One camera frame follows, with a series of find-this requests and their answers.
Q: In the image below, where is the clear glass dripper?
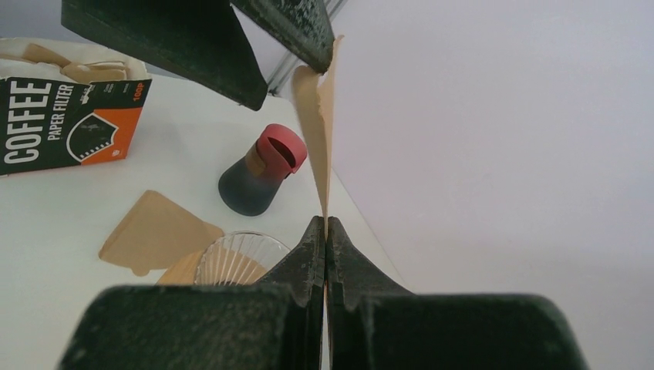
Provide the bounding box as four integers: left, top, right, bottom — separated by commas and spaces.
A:
194, 231, 291, 286

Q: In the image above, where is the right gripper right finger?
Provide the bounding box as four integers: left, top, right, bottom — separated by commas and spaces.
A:
326, 217, 588, 369

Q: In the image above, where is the red black carafe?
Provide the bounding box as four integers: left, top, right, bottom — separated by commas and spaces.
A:
217, 123, 308, 217

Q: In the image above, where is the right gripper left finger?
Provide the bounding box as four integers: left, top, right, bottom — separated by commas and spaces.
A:
59, 217, 325, 369

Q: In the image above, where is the brown paper coffee filter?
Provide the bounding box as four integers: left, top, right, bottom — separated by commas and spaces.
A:
98, 190, 224, 277
291, 35, 344, 236

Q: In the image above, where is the orange coffee filter box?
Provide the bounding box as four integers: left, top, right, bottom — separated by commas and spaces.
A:
1, 38, 152, 176

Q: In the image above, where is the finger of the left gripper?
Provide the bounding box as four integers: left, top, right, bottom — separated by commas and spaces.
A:
231, 0, 335, 73
61, 0, 268, 111

